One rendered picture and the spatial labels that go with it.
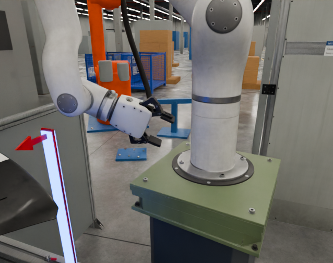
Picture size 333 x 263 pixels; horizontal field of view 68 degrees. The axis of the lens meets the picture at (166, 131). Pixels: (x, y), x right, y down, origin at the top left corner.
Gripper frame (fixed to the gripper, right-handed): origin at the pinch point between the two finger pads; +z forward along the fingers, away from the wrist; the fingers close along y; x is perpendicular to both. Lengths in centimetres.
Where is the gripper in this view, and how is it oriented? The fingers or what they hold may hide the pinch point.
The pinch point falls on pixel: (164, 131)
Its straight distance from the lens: 70.2
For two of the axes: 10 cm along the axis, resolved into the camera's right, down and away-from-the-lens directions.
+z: 9.1, 4.0, 1.4
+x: -1.2, 5.5, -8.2
